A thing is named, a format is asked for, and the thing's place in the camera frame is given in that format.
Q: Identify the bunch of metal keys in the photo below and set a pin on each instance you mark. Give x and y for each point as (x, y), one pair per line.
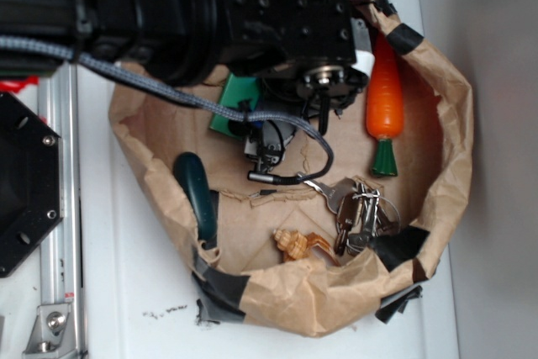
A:
(359, 214)

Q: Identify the brown paper bag container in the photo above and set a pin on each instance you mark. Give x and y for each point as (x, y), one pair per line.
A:
(243, 276)

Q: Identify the small wooden toy figure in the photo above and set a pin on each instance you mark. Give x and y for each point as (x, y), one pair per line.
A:
(295, 245)

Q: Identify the green flat block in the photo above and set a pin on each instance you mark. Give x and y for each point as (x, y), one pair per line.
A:
(241, 94)

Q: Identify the orange toy carrot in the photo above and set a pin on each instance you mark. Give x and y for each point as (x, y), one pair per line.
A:
(385, 108)

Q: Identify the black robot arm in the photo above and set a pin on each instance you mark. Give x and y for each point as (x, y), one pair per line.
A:
(179, 42)

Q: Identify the dark green oblong object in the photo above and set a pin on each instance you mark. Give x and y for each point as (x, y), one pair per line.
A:
(190, 174)

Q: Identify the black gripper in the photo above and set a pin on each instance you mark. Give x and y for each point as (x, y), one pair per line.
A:
(311, 57)

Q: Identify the aluminium profile rail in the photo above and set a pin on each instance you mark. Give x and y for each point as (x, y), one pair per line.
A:
(61, 279)

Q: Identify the black hexagonal base plate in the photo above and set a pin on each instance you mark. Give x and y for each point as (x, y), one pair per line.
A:
(30, 182)

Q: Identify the metal corner bracket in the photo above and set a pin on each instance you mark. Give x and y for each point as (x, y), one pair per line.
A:
(53, 334)

